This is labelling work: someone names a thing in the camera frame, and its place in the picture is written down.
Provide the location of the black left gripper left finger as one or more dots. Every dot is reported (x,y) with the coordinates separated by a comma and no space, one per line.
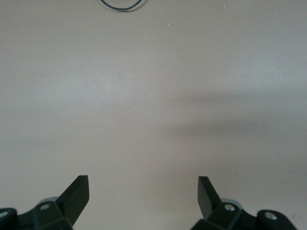
(69,203)

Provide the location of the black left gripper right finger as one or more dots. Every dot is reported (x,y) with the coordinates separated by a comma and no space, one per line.
(211,206)

